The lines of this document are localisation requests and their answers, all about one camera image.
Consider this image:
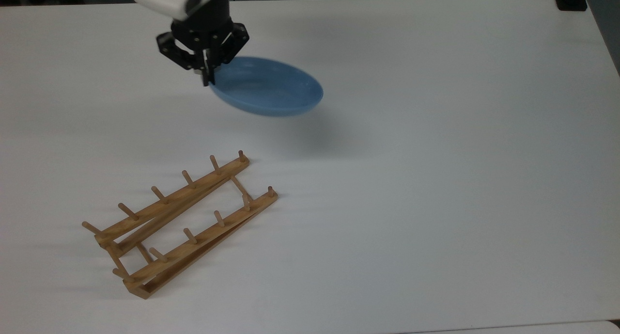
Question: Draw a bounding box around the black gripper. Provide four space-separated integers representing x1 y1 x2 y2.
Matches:
156 0 250 87

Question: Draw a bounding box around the blue plate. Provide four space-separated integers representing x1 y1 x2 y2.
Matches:
209 56 324 117

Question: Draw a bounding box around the wooden plate rack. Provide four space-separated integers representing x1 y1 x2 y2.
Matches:
81 150 279 300

